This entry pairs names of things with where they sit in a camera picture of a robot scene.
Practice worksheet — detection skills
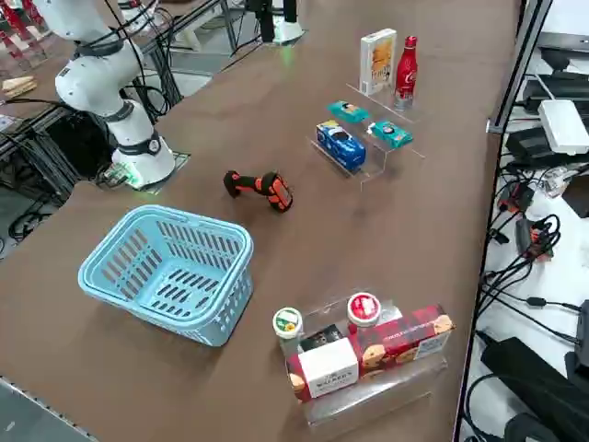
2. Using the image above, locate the green white lid canister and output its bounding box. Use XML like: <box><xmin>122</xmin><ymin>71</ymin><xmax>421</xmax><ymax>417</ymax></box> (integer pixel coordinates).
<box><xmin>271</xmin><ymin>307</ymin><xmax>305</xmax><ymax>358</ymax></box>

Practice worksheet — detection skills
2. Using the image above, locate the white Walkers box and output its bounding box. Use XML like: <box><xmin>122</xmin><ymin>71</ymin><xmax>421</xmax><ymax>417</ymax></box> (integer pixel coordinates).
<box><xmin>297</xmin><ymin>336</ymin><xmax>360</xmax><ymax>400</ymax></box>

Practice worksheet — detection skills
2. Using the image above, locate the black power brick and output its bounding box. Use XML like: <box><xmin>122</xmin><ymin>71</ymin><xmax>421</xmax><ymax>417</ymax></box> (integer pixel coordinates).
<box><xmin>505</xmin><ymin>128</ymin><xmax>558</xmax><ymax>160</ymax></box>

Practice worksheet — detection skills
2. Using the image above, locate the teal snack packet orange print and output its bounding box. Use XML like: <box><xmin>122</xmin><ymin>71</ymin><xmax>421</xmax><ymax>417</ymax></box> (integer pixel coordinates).
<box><xmin>327</xmin><ymin>99</ymin><xmax>372</xmax><ymax>123</ymax></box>

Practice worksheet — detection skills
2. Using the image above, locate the white plastic box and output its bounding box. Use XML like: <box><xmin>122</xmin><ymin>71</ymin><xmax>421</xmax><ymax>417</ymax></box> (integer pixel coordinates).
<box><xmin>537</xmin><ymin>99</ymin><xmax>589</xmax><ymax>156</ymax></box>

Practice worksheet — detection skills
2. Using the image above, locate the small black box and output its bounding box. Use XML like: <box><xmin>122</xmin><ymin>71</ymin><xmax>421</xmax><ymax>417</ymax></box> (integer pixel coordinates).
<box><xmin>298</xmin><ymin>324</ymin><xmax>346</xmax><ymax>354</ymax></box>

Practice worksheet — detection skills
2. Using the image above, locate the orange black barcode scanner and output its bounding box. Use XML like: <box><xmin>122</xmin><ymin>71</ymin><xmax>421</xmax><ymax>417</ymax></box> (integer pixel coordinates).
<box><xmin>223</xmin><ymin>169</ymin><xmax>295</xmax><ymax>214</ymax></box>

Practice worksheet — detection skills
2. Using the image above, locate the red lid canister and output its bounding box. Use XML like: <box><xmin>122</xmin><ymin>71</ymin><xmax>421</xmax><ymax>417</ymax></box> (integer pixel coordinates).
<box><xmin>346</xmin><ymin>293</ymin><xmax>383</xmax><ymax>335</ymax></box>

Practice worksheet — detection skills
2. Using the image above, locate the teal snack packet cartoon girl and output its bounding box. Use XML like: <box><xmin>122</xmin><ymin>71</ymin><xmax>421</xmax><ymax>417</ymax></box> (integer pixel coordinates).
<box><xmin>369</xmin><ymin>120</ymin><xmax>414</xmax><ymax>149</ymax></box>

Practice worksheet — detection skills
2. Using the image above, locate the wooden block stack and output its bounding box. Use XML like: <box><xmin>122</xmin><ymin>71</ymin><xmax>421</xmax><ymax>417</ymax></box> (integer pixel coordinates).
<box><xmin>2</xmin><ymin>76</ymin><xmax>38</xmax><ymax>99</ymax></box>

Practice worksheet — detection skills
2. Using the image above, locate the blue Oreo cookie box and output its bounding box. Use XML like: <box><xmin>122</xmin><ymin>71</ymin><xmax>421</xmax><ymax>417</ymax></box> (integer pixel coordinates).
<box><xmin>315</xmin><ymin>120</ymin><xmax>367</xmax><ymax>168</ymax></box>

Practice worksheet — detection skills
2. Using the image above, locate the black bag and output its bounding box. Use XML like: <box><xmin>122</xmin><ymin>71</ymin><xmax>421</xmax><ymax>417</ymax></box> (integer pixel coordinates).
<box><xmin>480</xmin><ymin>335</ymin><xmax>589</xmax><ymax>442</ymax></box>

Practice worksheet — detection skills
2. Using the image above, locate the white yellow cookie box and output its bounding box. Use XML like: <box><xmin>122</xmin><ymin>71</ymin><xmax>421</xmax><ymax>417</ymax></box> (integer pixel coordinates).
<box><xmin>359</xmin><ymin>28</ymin><xmax>398</xmax><ymax>97</ymax></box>

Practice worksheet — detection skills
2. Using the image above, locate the black cable with inline box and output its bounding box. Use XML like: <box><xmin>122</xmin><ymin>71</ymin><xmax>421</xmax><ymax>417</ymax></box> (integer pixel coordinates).
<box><xmin>478</xmin><ymin>271</ymin><xmax>583</xmax><ymax>314</ymax></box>

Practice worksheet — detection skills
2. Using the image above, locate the red Coca-Cola bottle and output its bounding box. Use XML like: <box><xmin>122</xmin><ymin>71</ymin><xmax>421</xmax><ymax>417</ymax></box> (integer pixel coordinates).
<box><xmin>393</xmin><ymin>35</ymin><xmax>419</xmax><ymax>111</ymax></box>

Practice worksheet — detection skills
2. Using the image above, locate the red tartan cookie box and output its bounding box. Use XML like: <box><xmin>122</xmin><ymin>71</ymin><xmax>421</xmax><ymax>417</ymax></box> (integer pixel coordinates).
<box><xmin>284</xmin><ymin>303</ymin><xmax>456</xmax><ymax>405</ymax></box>

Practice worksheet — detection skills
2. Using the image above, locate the aluminium frame post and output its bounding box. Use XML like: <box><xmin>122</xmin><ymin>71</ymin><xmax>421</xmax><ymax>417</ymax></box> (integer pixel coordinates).
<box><xmin>486</xmin><ymin>0</ymin><xmax>554</xmax><ymax>134</ymax></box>

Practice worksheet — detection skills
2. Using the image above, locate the clear acrylic stepped shelf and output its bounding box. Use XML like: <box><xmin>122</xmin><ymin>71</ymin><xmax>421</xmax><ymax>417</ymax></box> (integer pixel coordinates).
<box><xmin>278</xmin><ymin>289</ymin><xmax>450</xmax><ymax>427</ymax></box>
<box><xmin>306</xmin><ymin>82</ymin><xmax>433</xmax><ymax>192</ymax></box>

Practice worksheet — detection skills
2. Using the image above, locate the metal mounting plate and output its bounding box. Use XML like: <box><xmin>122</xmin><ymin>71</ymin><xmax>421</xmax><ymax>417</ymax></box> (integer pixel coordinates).
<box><xmin>135</xmin><ymin>150</ymin><xmax>192</xmax><ymax>193</ymax></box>

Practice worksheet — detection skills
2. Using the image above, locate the light blue shopping basket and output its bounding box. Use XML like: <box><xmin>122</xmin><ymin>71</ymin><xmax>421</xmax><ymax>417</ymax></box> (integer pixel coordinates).
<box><xmin>76</xmin><ymin>204</ymin><xmax>255</xmax><ymax>347</ymax></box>

